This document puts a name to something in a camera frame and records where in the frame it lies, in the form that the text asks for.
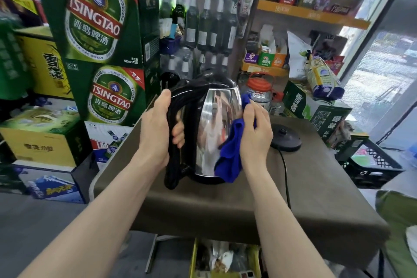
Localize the glass door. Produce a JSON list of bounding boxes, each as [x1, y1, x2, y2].
[[337, 0, 417, 149]]

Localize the short orange shelf board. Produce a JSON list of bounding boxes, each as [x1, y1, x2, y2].
[[241, 61, 290, 77]]

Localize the white cloth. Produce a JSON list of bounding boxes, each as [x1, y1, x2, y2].
[[405, 225, 417, 266]]

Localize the dark red flat box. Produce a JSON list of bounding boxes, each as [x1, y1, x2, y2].
[[330, 0, 358, 16]]

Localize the yellow carton with black print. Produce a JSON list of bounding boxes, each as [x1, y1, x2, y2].
[[13, 25, 74, 99]]

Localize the clear jar with orange lid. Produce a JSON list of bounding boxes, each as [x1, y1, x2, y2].
[[245, 72, 275, 113]]

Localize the yellow and blue bag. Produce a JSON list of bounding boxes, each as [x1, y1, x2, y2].
[[306, 56, 345, 101]]

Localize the person's right hand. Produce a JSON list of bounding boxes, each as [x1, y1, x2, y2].
[[239, 101, 274, 171]]

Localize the black kettle base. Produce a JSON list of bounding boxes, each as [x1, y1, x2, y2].
[[270, 124, 302, 153]]

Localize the person's left forearm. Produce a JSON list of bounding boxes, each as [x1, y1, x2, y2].
[[19, 157, 170, 278]]

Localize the small green beer carton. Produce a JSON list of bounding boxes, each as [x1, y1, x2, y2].
[[65, 57, 162, 127]]

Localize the blue and white carton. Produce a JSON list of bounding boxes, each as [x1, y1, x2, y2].
[[18, 165, 86, 204]]

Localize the blue cleaning cloth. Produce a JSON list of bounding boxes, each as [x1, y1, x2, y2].
[[214, 93, 258, 184]]

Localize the pack of clear water bottles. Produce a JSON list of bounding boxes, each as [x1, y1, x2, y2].
[[160, 46, 229, 80]]

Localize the metal table leg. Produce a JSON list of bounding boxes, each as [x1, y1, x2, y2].
[[145, 235, 161, 274]]

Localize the black plastic crate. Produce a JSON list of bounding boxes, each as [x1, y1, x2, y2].
[[338, 139, 405, 189]]

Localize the black power cord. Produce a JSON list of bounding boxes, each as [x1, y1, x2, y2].
[[278, 150, 292, 210]]

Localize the yellow and green carton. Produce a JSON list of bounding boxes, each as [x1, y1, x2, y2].
[[0, 107, 92, 168]]

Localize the large green beer carton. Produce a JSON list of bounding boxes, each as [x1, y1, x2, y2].
[[27, 0, 161, 68]]

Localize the brown table cover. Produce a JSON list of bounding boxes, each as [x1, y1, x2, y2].
[[89, 115, 391, 269]]

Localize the yellow box with packets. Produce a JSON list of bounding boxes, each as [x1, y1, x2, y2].
[[190, 238, 262, 278]]

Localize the person's left hand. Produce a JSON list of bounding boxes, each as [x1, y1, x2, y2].
[[138, 89, 185, 171]]

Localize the row of green glass bottles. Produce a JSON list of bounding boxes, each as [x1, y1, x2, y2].
[[159, 0, 239, 55]]

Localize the small bottle with red cap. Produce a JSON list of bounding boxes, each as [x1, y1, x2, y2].
[[270, 92, 286, 116]]

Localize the stainless steel electric kettle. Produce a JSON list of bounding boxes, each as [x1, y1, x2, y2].
[[164, 73, 244, 190]]

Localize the long orange shelf board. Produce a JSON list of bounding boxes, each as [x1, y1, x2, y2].
[[256, 0, 371, 30]]

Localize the green shrink-wrapped can pack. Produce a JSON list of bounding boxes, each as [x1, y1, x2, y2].
[[0, 15, 34, 101]]

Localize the white paper bag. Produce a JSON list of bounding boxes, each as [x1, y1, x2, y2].
[[286, 30, 312, 80]]

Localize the blue plastic container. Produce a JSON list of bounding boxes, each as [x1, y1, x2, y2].
[[159, 36, 182, 55]]

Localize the white beer carton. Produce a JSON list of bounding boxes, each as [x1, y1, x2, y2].
[[84, 120, 135, 171]]

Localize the person's right forearm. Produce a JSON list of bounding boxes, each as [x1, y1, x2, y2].
[[243, 159, 327, 278]]

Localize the dark green tea carton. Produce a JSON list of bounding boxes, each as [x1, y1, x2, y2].
[[282, 80, 353, 146]]

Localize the small green box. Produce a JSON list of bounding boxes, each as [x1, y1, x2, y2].
[[258, 45, 276, 67]]

